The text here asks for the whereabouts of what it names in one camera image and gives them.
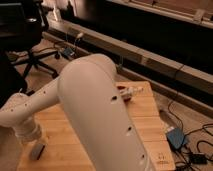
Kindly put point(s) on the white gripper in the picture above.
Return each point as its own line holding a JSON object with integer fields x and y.
{"x": 30, "y": 132}

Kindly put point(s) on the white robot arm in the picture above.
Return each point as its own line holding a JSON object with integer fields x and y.
{"x": 87, "y": 92}

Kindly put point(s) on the black office chair at left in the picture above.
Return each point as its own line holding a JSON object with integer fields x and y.
{"x": 11, "y": 80}

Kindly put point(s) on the black office chair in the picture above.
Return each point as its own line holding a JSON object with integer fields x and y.
{"x": 11, "y": 80}
{"x": 22, "y": 23}

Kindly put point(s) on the blue box on floor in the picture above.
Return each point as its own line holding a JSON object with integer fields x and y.
{"x": 67, "y": 52}

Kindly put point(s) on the red bowl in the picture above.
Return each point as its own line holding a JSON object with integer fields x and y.
{"x": 125, "y": 93}

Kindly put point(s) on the white object in bowl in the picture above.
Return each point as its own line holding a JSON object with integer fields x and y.
{"x": 136, "y": 90}

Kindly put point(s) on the blue power adapter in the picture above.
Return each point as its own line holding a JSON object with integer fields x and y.
{"x": 176, "y": 138}

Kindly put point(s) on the black adapter on floor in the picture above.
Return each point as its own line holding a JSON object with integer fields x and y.
{"x": 198, "y": 158}

